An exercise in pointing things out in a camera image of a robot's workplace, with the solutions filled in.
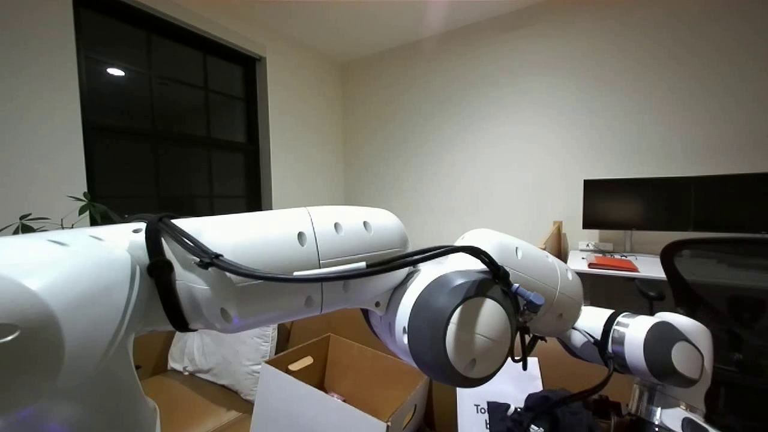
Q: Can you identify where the white desk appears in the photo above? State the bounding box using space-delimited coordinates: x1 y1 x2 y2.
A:
564 247 671 317

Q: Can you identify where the black wide monitor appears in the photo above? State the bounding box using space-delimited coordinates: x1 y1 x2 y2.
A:
581 170 768 237

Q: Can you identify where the cardboard box with white front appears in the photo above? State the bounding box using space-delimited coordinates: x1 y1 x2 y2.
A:
246 328 433 432

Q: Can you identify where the brown cardboard box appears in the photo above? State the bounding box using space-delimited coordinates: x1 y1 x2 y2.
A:
130 307 666 432

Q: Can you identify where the white square pillow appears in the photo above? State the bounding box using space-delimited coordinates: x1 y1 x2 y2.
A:
166 322 283 403

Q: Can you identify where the dark window with black frame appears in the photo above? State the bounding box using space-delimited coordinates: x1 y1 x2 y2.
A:
71 0 267 221

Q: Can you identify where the white paper sign with text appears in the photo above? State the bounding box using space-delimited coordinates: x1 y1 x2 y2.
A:
454 356 546 432

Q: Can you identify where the wooden bed frame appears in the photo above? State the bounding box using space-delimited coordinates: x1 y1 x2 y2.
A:
539 218 571 263

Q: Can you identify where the green houseplant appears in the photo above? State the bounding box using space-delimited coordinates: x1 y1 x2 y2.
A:
0 187 115 239

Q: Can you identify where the dark navy garment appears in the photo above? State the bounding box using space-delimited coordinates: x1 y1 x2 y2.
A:
481 387 635 432

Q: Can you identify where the black mesh office chair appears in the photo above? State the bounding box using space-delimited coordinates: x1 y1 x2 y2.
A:
635 235 768 432

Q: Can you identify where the red book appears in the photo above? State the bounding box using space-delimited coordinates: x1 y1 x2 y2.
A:
585 251 642 275

